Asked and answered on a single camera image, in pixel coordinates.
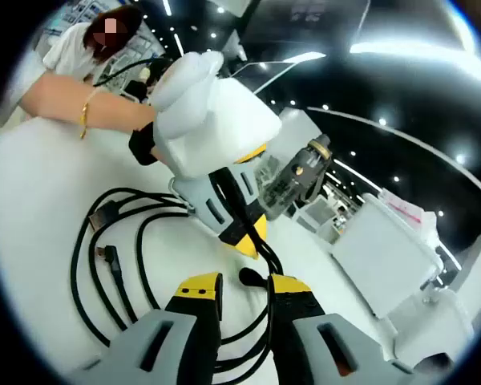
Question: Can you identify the dark water bottle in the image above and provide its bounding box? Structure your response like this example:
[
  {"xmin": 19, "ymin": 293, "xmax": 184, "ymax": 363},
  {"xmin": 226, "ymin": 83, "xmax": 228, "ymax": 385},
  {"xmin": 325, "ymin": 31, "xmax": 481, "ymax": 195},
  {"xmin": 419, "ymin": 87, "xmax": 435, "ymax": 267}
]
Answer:
[{"xmin": 260, "ymin": 134, "xmax": 332, "ymax": 221}]

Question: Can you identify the large dark screen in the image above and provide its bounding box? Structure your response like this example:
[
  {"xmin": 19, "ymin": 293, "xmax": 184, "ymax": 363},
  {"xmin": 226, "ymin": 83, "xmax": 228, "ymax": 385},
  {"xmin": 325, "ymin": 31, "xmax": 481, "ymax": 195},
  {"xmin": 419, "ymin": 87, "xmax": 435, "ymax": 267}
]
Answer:
[{"xmin": 244, "ymin": 0, "xmax": 372, "ymax": 65}]

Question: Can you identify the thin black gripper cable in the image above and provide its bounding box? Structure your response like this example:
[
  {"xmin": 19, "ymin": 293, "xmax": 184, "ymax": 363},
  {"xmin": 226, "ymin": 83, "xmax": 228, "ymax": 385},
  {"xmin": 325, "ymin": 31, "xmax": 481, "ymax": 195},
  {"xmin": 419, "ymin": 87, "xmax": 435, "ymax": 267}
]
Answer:
[{"xmin": 92, "ymin": 57, "xmax": 173, "ymax": 88}]

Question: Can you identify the black data cable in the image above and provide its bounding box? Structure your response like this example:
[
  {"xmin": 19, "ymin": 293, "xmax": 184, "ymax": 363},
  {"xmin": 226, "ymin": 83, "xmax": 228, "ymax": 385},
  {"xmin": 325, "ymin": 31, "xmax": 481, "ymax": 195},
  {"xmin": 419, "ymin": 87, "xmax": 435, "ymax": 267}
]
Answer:
[{"xmin": 70, "ymin": 168, "xmax": 285, "ymax": 376}]

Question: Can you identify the gold bracelet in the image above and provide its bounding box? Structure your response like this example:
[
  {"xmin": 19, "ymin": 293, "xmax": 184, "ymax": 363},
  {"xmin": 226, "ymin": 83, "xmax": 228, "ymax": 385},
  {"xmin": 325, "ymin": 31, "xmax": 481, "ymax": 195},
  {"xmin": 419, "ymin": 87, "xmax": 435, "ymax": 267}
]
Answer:
[{"xmin": 79, "ymin": 88, "xmax": 100, "ymax": 140}]

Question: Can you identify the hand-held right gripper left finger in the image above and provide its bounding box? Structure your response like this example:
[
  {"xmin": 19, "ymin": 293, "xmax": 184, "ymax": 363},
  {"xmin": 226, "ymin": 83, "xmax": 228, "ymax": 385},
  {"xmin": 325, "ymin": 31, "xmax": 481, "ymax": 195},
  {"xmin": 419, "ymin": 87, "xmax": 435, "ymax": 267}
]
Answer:
[{"xmin": 79, "ymin": 271, "xmax": 224, "ymax": 385}]

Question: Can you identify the pile of clear plastic bags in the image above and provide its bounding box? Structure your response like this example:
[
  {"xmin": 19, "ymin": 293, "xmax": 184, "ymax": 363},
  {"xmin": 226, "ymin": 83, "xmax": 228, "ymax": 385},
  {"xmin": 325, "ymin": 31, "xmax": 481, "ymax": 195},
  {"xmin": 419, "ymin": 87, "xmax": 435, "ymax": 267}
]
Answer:
[{"xmin": 378, "ymin": 188, "xmax": 441, "ymax": 241}]

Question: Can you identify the black hand strap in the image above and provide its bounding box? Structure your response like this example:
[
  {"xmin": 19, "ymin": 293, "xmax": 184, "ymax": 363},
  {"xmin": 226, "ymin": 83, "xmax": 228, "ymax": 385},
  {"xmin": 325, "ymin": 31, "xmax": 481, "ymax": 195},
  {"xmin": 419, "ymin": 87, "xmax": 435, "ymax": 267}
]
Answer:
[{"xmin": 127, "ymin": 120, "xmax": 160, "ymax": 166}]

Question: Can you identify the white storage bin with bags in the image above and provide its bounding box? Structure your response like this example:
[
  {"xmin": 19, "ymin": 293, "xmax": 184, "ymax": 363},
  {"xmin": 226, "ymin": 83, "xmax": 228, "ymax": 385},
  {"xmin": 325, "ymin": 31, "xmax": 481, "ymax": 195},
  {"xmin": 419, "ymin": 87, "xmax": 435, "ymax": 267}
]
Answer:
[{"xmin": 330, "ymin": 192, "xmax": 444, "ymax": 318}]

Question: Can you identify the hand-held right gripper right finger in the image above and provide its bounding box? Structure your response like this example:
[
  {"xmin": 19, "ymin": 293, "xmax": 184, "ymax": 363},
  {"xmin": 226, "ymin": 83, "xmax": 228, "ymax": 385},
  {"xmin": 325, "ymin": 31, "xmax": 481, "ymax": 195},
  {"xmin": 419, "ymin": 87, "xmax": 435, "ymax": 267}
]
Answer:
[{"xmin": 266, "ymin": 274, "xmax": 418, "ymax": 385}]

